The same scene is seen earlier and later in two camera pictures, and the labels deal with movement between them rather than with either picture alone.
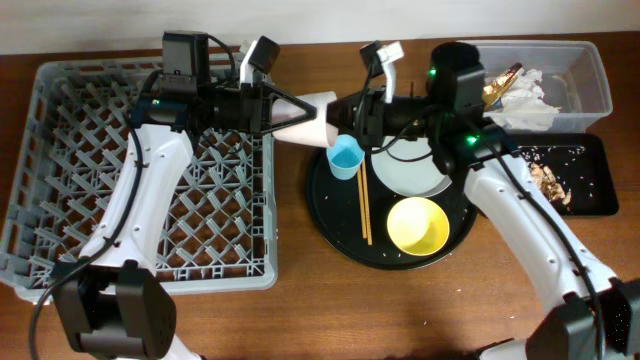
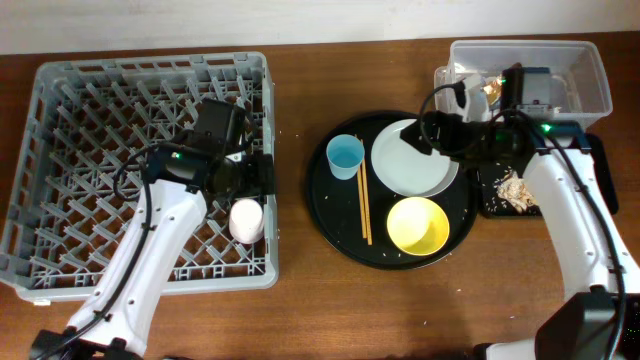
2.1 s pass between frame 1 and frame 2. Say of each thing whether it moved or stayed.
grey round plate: stayed
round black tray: stayed
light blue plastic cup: stayed
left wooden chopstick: stayed
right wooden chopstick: stayed
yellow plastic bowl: stayed
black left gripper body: moved
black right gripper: moved
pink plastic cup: moved
